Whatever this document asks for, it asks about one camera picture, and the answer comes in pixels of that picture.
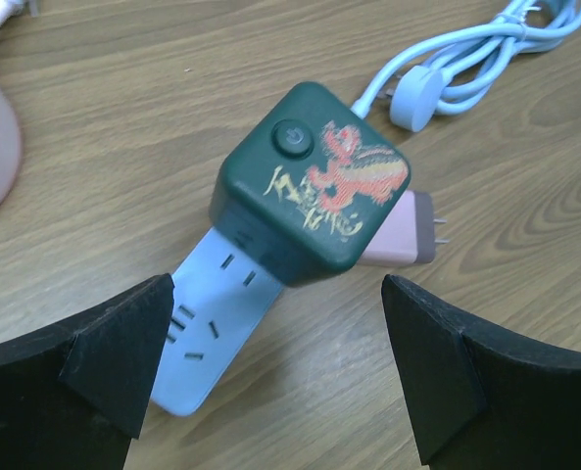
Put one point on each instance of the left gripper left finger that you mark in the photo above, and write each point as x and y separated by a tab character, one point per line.
74	394

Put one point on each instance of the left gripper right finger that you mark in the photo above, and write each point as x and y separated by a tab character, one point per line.
480	396

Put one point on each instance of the dark green cube socket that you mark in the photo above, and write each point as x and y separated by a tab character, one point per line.
306	190

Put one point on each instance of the blue power strip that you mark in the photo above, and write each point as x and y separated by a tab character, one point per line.
219	298

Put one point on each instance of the pink cube adapter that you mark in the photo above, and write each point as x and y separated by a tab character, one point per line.
408	234

